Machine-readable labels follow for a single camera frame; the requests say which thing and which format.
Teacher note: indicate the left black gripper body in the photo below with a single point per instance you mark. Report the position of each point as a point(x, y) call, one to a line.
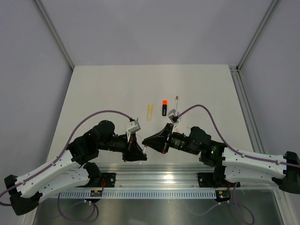
point(127, 154)

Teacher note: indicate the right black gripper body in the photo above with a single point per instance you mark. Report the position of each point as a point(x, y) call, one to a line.
point(169, 132)

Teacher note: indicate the purple white pen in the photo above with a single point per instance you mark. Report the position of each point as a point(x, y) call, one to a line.
point(144, 153)

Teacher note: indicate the black orange highlighter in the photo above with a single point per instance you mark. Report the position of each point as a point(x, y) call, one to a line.
point(164, 107)

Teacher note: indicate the yellow highlighter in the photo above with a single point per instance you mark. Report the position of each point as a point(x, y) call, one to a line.
point(149, 112)

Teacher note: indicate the brown capped white pen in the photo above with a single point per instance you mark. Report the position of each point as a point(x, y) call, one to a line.
point(176, 102)

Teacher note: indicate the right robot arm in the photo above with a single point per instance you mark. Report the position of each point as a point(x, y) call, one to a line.
point(199, 143)

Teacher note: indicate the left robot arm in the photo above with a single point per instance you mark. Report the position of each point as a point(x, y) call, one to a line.
point(74, 167)

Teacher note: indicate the left circuit board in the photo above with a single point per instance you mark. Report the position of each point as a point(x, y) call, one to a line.
point(96, 193)

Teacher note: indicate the circuit board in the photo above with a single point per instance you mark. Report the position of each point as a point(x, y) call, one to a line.
point(96, 193)
point(223, 195)

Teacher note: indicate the right circuit board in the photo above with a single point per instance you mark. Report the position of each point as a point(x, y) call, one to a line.
point(223, 195)

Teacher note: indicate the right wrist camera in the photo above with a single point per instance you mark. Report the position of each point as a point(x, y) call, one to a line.
point(173, 116)

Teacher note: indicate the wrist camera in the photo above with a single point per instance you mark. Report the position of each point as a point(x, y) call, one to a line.
point(173, 116)
point(132, 127)

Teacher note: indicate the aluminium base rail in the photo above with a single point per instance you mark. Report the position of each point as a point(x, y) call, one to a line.
point(185, 176)

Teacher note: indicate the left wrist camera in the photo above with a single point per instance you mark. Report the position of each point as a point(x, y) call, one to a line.
point(132, 127)

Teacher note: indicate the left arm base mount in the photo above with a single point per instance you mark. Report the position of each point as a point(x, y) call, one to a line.
point(105, 179)

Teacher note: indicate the white cable duct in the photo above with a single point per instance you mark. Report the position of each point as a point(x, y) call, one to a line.
point(139, 194)

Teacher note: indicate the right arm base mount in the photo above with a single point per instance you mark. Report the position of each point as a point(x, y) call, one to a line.
point(215, 179)

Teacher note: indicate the right side aluminium rail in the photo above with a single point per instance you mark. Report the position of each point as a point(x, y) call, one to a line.
point(246, 110)

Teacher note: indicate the right frame post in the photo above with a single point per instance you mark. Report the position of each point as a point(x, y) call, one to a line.
point(258, 32)

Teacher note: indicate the frame post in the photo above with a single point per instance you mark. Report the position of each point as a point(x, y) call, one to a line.
point(258, 32)
point(55, 35)

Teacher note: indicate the left frame post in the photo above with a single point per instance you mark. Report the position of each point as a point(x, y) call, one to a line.
point(55, 35)

